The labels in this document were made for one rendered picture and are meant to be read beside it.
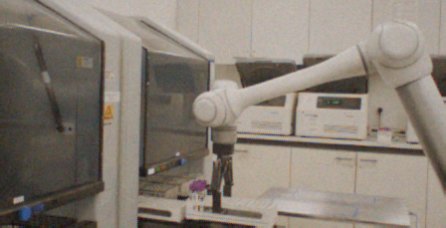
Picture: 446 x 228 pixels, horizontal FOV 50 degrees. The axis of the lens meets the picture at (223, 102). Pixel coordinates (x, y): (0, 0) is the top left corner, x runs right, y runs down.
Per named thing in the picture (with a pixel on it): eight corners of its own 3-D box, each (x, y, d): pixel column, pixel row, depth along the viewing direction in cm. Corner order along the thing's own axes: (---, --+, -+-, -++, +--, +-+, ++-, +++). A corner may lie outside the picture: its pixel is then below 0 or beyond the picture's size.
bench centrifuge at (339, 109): (294, 136, 384) (297, 52, 382) (306, 131, 443) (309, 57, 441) (365, 141, 367) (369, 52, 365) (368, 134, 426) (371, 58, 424)
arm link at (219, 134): (240, 125, 164) (240, 142, 164) (215, 124, 167) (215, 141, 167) (232, 127, 156) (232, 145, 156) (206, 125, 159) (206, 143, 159)
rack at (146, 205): (104, 216, 172) (104, 198, 171) (118, 209, 181) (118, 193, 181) (179, 226, 162) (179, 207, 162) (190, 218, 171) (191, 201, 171)
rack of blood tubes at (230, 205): (184, 217, 161) (185, 199, 161) (196, 211, 171) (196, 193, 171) (270, 228, 152) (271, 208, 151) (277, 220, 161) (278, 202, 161)
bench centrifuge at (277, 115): (224, 132, 405) (227, 57, 403) (247, 127, 463) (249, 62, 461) (289, 136, 385) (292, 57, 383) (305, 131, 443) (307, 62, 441)
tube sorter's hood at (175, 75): (25, 165, 180) (28, -4, 178) (112, 148, 237) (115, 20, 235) (146, 177, 163) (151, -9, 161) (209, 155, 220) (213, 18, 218)
